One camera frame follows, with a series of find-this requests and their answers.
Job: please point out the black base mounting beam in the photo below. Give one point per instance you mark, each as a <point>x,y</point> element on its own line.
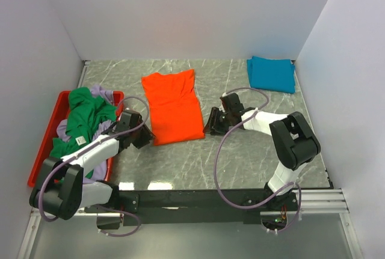
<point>184,207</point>

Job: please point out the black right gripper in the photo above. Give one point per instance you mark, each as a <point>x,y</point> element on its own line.
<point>213,122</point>

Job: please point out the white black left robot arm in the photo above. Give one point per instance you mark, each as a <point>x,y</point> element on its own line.
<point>60,189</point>

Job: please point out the green t shirt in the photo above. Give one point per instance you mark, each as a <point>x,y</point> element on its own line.
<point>84,114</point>

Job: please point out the red plastic bin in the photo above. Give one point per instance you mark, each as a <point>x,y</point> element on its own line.
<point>61,112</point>

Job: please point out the orange t shirt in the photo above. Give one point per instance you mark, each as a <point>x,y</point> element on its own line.
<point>175,113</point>

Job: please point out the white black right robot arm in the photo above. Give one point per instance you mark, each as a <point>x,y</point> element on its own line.
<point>294,140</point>

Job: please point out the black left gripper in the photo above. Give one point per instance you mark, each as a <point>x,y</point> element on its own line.
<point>147,136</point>

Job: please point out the folded blue t shirt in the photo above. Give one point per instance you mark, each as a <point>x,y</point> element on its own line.
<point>271,74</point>

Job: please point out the lavender t shirt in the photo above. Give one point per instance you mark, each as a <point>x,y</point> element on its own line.
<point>103,129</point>

